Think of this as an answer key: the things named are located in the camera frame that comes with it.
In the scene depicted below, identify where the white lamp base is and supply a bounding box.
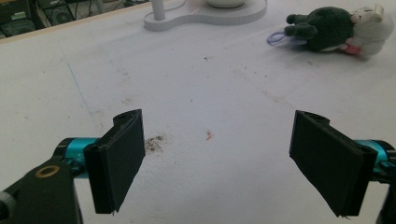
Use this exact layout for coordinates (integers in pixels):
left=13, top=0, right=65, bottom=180
left=143, top=0, right=268, bottom=33

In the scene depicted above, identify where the dark equipment rack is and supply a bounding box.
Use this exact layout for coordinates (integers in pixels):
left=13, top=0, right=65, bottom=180
left=0, top=0, right=104, bottom=39

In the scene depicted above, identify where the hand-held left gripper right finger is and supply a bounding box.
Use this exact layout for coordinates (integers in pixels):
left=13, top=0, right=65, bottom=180
left=289, top=109, right=396, bottom=217

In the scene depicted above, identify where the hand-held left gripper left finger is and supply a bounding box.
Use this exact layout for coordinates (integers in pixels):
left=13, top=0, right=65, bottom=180
left=54, top=108, right=147, bottom=215

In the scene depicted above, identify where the green and white plush toy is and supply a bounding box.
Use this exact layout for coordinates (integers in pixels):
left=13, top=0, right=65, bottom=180
left=283, top=3, right=395, bottom=60

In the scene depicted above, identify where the white lamp pole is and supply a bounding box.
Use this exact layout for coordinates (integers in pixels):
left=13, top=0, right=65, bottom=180
left=150, top=0, right=166, bottom=21

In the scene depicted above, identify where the purple loop strap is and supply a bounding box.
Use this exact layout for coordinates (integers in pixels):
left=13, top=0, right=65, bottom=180
left=266, top=31, right=307, bottom=47

